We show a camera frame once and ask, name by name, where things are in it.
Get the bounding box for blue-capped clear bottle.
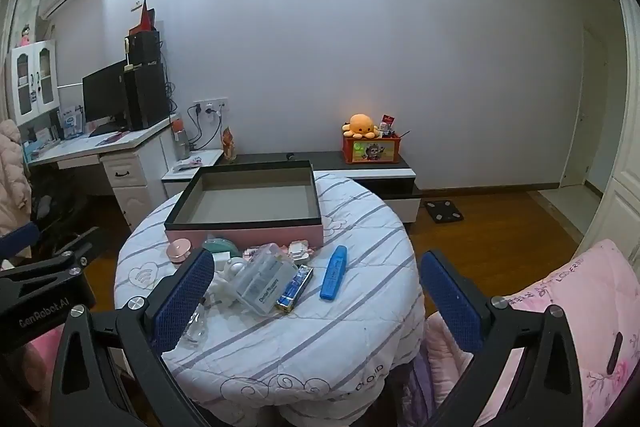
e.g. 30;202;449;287
234;243;300;318

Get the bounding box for black office chair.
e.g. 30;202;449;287
27;191;103;259

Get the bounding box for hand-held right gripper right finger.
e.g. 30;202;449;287
419;249;584;427

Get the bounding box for black box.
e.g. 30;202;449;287
125;30;162;68

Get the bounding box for black and white tv stand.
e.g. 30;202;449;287
234;150;423;226

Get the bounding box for blue and white box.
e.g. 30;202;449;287
58;105;84;139

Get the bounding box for black computer monitor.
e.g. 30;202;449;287
81;59;129;131

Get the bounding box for white wall power outlet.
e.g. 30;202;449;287
192;97;229;118

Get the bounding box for black bathroom scale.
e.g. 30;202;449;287
424;200;464;223

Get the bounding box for white glass-door cabinet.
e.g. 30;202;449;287
5;39;60;126

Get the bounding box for pink cloth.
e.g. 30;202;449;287
21;324;66;389

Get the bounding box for red paper bag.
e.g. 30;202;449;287
128;0;157;36

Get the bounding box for red storage box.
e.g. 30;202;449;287
342;134;401;166

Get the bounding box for orange snack bag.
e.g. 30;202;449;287
221;126;239;164

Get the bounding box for white desk with drawers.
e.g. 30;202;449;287
25;116;177;234

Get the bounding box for black computer tower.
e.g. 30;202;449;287
123;63;171;132

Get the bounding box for black power cable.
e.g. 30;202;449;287
187;104;224;150

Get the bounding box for copper tape roll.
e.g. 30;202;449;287
167;238;194;264

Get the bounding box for clear plastic cups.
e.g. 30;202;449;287
182;302;209;344

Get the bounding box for orange octopus plush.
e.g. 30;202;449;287
342;113;380;139

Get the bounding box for pink box with dark rim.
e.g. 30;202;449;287
164;160;325;254

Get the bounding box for white door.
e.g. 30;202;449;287
559;21;615;188

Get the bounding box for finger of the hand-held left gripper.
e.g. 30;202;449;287
0;222;41;264
0;243;94;290

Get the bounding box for pink padded coat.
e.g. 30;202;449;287
0;119;33;236

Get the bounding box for white side table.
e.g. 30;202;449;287
160;150;225;198

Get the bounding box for teal round case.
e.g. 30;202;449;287
202;234;242;259

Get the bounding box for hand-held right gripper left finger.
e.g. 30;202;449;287
50;248;216;427

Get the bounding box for pink floral quilt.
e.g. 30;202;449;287
425;239;640;427

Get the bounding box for orange-capped water bottle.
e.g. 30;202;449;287
171;117;194;160

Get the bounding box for pink hair accessory pack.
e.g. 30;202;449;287
280;239;317;266

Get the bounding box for white figurine with silver ball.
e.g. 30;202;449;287
207;254;249;305

